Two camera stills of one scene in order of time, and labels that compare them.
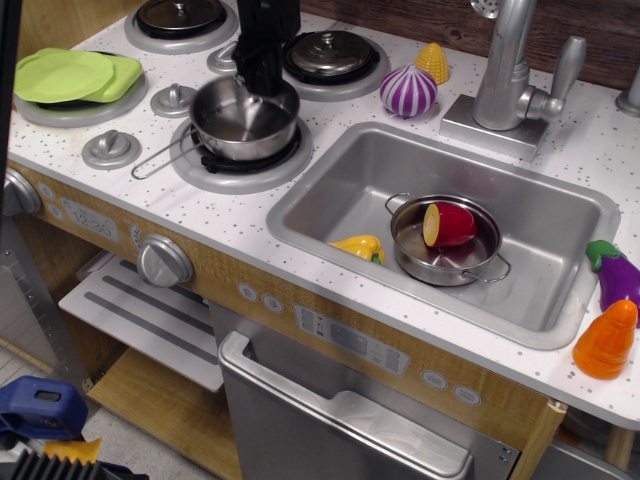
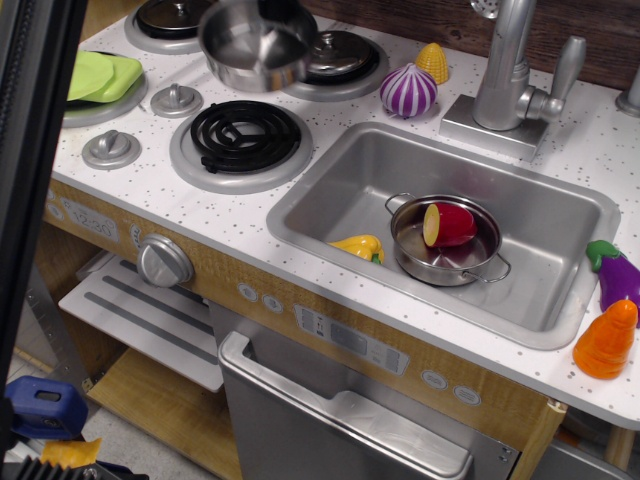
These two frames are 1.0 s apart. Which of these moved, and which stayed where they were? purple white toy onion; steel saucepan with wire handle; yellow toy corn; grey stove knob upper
Moved: steel saucepan with wire handle
Stayed: yellow toy corn; grey stove knob upper; purple white toy onion
